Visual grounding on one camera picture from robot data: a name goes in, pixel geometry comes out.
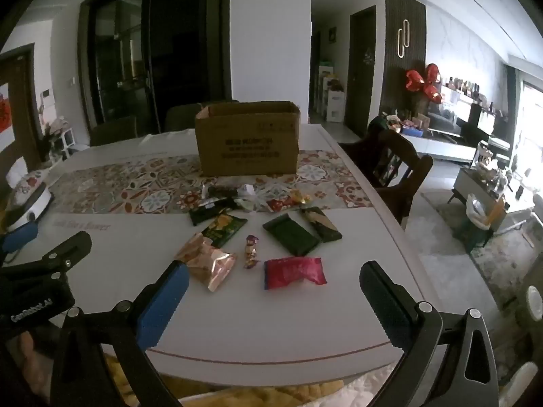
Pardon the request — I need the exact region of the glass sliding door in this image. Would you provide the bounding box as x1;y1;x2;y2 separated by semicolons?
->
78;0;232;128

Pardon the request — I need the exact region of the yellow knit cloth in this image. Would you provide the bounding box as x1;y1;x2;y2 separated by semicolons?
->
102;354;344;407

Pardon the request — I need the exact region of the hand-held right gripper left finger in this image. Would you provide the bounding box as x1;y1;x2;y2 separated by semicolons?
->
51;259;190;407

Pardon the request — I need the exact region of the patterned table runner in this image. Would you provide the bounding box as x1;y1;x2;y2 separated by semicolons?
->
44;149;374;215

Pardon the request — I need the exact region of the dark room door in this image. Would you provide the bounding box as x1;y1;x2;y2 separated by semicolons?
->
347;5;377;115

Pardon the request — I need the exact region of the grey coffee table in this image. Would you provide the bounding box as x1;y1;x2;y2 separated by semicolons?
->
452;165;535;255

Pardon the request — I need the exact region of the small purple candy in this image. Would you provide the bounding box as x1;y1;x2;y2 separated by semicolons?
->
243;234;261;270

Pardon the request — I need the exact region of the dark green gold packet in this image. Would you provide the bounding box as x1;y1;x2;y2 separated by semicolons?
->
299;206;343;244

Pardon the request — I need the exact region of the brown cardboard box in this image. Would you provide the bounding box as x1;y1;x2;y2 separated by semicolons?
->
195;101;301;177

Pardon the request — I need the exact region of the dark wooden chair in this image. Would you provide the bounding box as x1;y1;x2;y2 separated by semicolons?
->
338;116;434;230

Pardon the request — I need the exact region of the black snack packet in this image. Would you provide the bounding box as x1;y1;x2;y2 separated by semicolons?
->
189;197;238;226

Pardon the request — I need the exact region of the green chips packet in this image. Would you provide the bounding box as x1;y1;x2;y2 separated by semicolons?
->
200;213;249;249

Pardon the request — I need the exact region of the plain dark green packet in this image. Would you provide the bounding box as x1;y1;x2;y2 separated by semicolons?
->
262;213;322;257

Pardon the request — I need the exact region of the red foil balloon bunch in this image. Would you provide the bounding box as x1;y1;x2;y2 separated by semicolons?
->
405;63;444;102

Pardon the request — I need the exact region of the white floral lid appliance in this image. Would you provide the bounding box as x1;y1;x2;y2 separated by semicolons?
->
4;169;55;232

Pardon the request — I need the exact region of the dark brown snack bar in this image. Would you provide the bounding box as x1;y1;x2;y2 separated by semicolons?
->
201;184;238;200

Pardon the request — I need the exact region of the white table cover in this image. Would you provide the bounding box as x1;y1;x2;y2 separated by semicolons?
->
0;123;429;391

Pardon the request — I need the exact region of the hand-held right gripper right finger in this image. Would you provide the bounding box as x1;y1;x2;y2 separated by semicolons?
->
359;260;500;407

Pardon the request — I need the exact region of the dark upholstered chair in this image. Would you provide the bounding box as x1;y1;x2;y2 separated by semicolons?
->
165;102;213;133
89;115;138;147

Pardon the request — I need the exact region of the gold loop wall lamp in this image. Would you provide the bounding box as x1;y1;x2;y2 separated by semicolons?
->
396;19;411;58

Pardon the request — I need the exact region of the white shelf with flowers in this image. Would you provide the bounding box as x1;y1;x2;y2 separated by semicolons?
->
40;116;79;164

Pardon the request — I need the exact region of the black monitor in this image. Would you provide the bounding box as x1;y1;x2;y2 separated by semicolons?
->
467;104;497;136

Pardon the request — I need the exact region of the rose gold foil snack packet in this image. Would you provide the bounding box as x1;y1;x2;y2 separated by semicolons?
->
174;232;237;293

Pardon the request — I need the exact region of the white storage boxes stack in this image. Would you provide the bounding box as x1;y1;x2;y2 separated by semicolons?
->
318;63;346;123

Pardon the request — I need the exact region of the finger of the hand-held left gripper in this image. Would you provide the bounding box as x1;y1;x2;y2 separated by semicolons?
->
0;231;93;283
0;220;39;256

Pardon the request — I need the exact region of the white low cabinet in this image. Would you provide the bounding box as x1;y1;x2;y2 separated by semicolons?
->
382;123;480;164

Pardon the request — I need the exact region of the white wrapped candy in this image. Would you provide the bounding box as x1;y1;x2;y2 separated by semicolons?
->
235;184;257;212

